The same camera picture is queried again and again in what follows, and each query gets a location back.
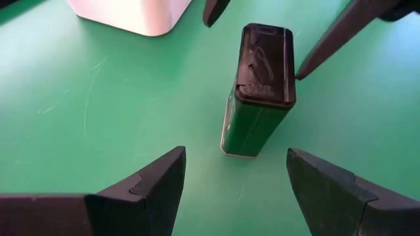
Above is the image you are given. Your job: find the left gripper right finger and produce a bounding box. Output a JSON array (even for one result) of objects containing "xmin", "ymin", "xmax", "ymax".
[{"xmin": 286, "ymin": 147, "xmax": 420, "ymax": 236}]

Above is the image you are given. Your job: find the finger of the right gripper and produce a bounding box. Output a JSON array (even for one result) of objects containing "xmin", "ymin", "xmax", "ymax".
[
  {"xmin": 294, "ymin": 0, "xmax": 404, "ymax": 81},
  {"xmin": 202, "ymin": 0, "xmax": 232, "ymax": 28}
]

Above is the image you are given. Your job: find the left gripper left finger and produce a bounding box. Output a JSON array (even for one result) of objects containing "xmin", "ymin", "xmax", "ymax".
[{"xmin": 0, "ymin": 146, "xmax": 187, "ymax": 236}]

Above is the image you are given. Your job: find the dark green tin black lid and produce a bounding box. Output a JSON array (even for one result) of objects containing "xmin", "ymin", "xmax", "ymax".
[{"xmin": 220, "ymin": 22, "xmax": 297, "ymax": 159}]

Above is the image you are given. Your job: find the white plastic bin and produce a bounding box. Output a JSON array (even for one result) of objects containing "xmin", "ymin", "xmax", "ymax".
[{"xmin": 67, "ymin": 0, "xmax": 193, "ymax": 37}]

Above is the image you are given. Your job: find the green table mat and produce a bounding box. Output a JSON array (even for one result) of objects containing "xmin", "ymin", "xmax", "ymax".
[{"xmin": 0, "ymin": 0, "xmax": 420, "ymax": 236}]

